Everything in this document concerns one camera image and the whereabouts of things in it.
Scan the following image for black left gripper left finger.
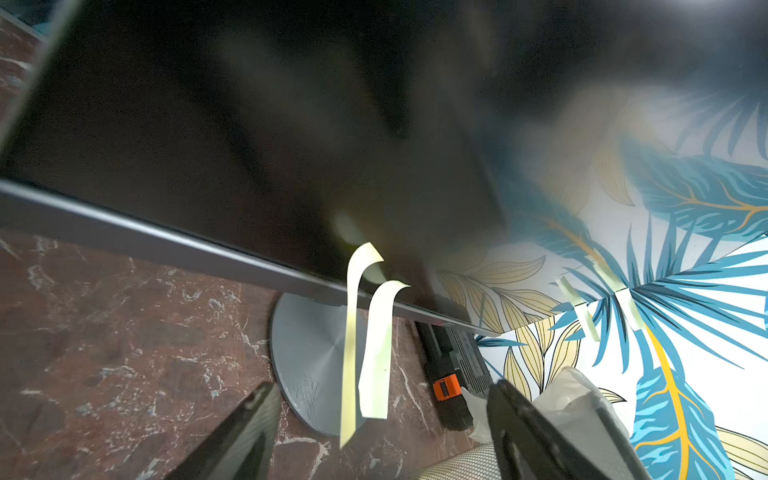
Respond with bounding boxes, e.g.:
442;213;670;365
166;382;282;480

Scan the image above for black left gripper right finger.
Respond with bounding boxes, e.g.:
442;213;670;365
487;380;650;479

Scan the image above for edge sticky note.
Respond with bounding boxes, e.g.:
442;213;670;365
339;242;383;448
593;260;645;331
557;277;600;342
358;280;408;420

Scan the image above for grey round monitor stand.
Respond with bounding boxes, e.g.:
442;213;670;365
270;293;346;437

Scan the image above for black flat computer monitor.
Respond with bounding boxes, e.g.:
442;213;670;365
1;1;767;332

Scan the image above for grey mesh waste bin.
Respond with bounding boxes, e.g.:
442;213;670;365
409;444;501;480

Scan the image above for clear plastic bin liner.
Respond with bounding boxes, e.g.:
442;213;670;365
477;367;629;446

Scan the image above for black case with orange latches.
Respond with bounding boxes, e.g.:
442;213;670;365
416;323;492;431

